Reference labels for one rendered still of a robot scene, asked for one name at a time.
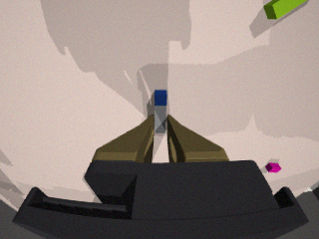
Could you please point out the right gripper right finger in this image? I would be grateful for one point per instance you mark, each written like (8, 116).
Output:
(185, 145)

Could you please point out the lime green rod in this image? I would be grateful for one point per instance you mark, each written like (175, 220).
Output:
(277, 8)

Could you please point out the small magenta block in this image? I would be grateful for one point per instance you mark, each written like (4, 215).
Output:
(273, 167)

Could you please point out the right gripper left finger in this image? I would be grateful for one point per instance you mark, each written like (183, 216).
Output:
(136, 144)

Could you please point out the grey rod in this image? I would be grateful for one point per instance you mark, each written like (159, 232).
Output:
(160, 118)

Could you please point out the small blue block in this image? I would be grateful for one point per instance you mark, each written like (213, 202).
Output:
(160, 97)

